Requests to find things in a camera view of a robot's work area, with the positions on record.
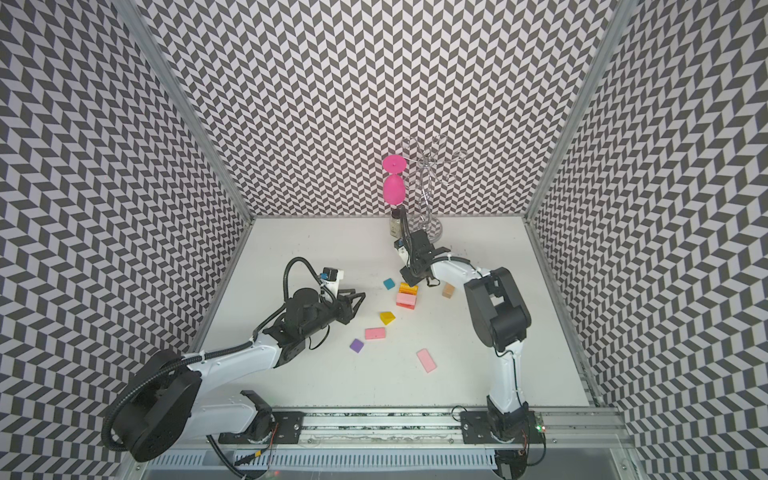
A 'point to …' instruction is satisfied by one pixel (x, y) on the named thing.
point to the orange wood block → (405, 288)
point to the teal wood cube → (389, 283)
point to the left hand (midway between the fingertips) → (362, 295)
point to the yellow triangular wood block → (387, 317)
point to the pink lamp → (394, 185)
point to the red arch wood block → (408, 306)
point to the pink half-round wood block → (406, 298)
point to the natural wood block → (448, 290)
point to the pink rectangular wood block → (375, 333)
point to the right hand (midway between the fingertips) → (411, 278)
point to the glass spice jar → (396, 223)
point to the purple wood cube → (356, 345)
